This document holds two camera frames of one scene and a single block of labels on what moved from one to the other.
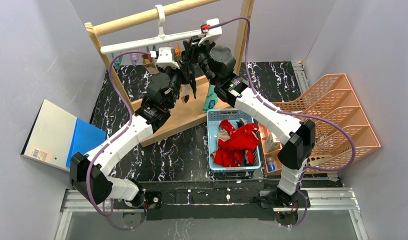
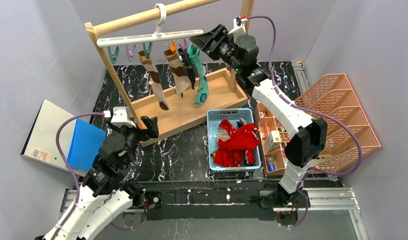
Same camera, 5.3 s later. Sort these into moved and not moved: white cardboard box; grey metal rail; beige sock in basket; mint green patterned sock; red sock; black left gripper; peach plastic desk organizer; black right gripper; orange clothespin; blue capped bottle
Moved: black left gripper; mint green patterned sock; orange clothespin; black right gripper
Not moved: grey metal rail; white cardboard box; beige sock in basket; blue capped bottle; red sock; peach plastic desk organizer
